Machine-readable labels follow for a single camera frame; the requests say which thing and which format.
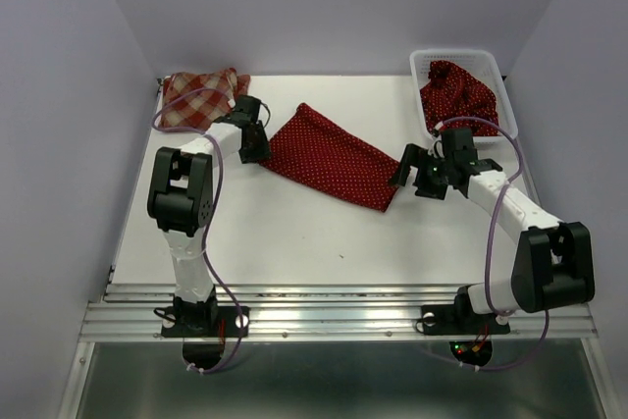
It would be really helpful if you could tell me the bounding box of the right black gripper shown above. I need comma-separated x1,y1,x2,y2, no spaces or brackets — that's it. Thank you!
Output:
386,143,453,199

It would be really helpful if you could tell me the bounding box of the red polka dot skirt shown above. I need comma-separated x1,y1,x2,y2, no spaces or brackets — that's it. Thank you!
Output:
420,60,498,131
261,103,398,212

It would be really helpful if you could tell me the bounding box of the red plaid skirt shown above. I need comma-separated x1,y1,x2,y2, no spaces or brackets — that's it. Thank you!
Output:
159,68,251,131

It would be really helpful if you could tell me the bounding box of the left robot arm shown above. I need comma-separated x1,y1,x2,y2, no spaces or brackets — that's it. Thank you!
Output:
147,95,271,340

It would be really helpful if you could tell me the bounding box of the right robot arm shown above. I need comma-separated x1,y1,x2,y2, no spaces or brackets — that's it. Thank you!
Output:
389,129,596,336

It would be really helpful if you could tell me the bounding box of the white plastic basket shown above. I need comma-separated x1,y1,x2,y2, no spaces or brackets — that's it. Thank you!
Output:
409,48,518,147

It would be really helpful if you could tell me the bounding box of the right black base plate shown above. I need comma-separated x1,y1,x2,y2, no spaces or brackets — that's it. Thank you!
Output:
415,304,510,337

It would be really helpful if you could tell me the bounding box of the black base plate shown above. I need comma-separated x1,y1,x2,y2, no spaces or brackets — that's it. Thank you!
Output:
153,305,249,340
415,304,510,337

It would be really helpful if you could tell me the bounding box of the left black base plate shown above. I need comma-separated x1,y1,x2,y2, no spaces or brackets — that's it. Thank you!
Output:
153,305,249,340

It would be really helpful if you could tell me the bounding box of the aluminium mounting rail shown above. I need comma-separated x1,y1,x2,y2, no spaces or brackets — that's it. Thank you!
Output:
80,284,601,341

